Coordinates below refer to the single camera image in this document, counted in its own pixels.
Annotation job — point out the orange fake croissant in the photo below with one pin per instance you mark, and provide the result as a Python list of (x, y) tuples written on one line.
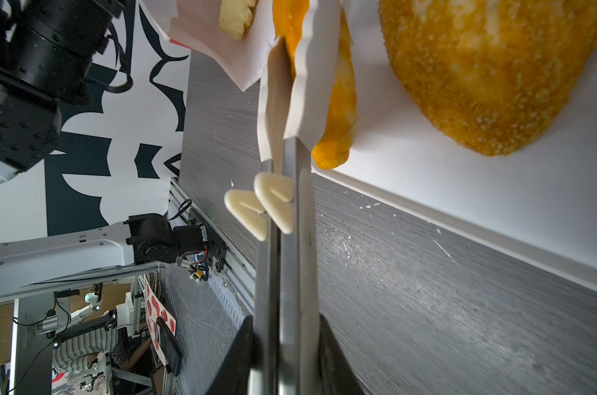
[(236, 17)]

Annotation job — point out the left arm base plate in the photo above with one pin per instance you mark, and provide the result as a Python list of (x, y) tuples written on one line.
[(202, 250)]

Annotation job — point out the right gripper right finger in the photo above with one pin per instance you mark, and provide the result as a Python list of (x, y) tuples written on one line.
[(337, 376)]

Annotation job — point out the white plastic tray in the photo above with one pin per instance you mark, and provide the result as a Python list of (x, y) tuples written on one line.
[(538, 205)]

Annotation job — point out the yellow fake bread roll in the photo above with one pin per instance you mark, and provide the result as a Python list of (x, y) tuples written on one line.
[(334, 147)]

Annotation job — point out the white slotted cable duct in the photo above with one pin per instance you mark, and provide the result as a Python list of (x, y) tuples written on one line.
[(223, 308)]

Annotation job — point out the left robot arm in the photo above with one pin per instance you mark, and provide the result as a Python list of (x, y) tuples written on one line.
[(46, 50)]

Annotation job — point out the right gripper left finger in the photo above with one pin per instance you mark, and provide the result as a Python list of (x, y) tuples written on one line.
[(233, 375)]

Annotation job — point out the sesame oval fake bread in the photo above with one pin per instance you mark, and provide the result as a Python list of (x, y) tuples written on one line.
[(490, 75)]

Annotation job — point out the red white paper bag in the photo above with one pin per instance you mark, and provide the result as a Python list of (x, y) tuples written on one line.
[(195, 24)]

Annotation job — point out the metal white-tipped tongs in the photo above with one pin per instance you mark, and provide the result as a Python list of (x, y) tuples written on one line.
[(279, 211)]

